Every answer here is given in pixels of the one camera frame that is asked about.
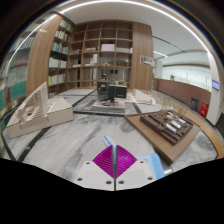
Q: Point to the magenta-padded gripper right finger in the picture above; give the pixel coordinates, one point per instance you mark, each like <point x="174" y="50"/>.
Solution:
<point x="126" y="161"/>

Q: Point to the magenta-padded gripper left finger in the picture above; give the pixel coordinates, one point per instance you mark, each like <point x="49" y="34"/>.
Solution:
<point x="105" y="161"/>

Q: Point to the brown model on wooden board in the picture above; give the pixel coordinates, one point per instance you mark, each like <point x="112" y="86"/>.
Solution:
<point x="166" y="128"/>

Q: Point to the small white architectural model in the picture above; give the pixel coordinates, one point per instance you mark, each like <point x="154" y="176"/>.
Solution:
<point x="143" y="97"/>

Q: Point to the dark bin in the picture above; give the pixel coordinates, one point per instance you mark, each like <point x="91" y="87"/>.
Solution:
<point x="194" y="104"/>

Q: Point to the curved wooden slatted bench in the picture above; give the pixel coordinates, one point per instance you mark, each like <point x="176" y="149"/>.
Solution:
<point x="211" y="133"/>

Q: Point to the red bin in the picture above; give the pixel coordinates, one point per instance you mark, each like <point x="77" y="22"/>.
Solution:
<point x="204" y="109"/>

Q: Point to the wooden shelf unit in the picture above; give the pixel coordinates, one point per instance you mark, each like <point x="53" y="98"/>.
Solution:
<point x="100" y="53"/>

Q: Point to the wall poster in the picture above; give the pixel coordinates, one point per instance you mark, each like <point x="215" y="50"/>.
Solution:
<point x="147" y="60"/>

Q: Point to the wall monitor screen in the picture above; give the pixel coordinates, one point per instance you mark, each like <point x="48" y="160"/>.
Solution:
<point x="215" y="85"/>

